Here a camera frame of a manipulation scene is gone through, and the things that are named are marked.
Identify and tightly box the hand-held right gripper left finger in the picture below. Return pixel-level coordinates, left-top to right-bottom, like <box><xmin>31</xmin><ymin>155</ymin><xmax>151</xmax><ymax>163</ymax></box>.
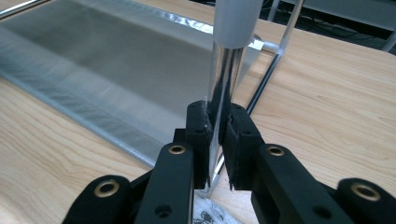
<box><xmin>134</xmin><ymin>100</ymin><xmax>216</xmax><ymax>224</ymax></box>

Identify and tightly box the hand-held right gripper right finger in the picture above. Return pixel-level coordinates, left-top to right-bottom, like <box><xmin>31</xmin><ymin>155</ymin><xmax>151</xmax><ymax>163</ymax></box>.
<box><xmin>222</xmin><ymin>103</ymin><xmax>356</xmax><ymax>224</ymax></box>

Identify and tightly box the white black-striped cloth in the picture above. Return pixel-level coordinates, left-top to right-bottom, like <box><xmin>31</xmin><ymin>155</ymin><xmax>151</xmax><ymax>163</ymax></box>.
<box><xmin>192</xmin><ymin>197</ymin><xmax>245</xmax><ymax>224</ymax></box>

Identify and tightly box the metal rack with grey shelves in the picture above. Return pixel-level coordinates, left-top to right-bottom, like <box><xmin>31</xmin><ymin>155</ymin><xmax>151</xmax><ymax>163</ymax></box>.
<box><xmin>0</xmin><ymin>0</ymin><xmax>304</xmax><ymax>200</ymax></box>

